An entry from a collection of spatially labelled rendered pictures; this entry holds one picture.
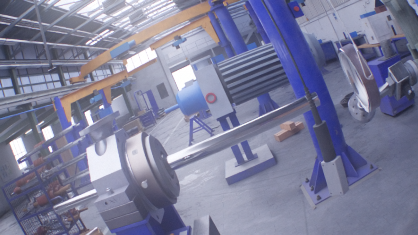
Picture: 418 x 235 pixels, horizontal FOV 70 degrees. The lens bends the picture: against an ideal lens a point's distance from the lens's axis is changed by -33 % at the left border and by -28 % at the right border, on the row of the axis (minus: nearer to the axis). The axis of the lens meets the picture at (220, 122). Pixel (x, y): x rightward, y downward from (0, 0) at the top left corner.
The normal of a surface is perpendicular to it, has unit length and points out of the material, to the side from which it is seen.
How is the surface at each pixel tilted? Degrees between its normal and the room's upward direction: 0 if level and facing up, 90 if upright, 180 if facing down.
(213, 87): 90
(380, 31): 90
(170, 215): 90
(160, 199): 127
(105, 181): 90
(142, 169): 74
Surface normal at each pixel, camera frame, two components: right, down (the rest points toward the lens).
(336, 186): -0.76, 0.40
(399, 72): -0.37, -0.44
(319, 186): 0.34, -0.03
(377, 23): 0.00, 0.14
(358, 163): -0.36, 0.28
